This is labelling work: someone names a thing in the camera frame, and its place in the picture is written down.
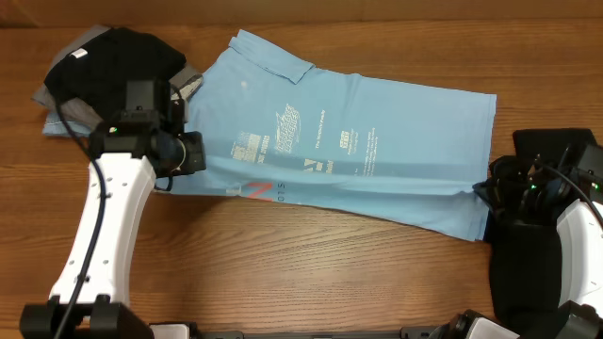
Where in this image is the light blue printed t-shirt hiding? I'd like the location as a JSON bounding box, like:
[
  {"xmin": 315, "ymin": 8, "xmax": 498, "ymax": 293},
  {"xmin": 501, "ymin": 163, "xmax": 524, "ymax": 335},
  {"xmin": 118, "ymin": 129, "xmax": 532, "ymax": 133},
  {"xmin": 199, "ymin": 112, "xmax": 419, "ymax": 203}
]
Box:
[{"xmin": 172, "ymin": 31, "xmax": 497, "ymax": 241}]

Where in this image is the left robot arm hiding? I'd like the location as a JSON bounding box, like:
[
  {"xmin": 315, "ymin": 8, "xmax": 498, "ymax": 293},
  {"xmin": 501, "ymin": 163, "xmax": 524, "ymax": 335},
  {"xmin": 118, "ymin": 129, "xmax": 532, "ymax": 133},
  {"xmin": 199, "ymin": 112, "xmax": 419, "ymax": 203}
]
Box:
[{"xmin": 20, "ymin": 80, "xmax": 206, "ymax": 339}]

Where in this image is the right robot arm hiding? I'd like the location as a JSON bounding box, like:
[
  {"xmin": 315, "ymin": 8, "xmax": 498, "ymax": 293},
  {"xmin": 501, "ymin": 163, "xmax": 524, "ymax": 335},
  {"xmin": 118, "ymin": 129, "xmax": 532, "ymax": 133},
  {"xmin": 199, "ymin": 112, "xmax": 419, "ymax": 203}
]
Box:
[{"xmin": 428, "ymin": 145, "xmax": 602, "ymax": 338}]

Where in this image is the black garment at right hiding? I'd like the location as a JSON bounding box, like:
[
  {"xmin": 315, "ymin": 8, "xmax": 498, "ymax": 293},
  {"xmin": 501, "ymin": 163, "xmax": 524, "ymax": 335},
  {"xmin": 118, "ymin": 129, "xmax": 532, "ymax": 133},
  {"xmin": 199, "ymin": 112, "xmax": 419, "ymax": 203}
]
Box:
[{"xmin": 484, "ymin": 128, "xmax": 602, "ymax": 333}]

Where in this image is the folded grey garment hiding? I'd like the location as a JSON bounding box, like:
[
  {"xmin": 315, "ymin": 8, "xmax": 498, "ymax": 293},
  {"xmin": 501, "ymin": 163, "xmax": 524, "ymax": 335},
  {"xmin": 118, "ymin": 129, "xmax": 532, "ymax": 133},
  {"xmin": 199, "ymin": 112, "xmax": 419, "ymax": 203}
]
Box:
[{"xmin": 32, "ymin": 25, "xmax": 203, "ymax": 131}]

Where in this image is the folded black garment on stack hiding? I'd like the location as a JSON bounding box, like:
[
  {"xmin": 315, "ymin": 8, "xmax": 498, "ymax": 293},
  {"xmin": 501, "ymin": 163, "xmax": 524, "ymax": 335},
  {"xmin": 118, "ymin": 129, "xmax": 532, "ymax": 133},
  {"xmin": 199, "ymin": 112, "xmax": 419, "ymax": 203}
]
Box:
[{"xmin": 44, "ymin": 27, "xmax": 187, "ymax": 120}]

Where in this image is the folded blue denim garment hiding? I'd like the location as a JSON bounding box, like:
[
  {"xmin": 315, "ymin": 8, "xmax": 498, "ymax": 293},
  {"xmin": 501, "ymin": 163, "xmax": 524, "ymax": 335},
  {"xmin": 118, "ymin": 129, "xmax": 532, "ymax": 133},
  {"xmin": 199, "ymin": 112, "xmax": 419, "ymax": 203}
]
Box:
[{"xmin": 42, "ymin": 111, "xmax": 90, "ymax": 137}]

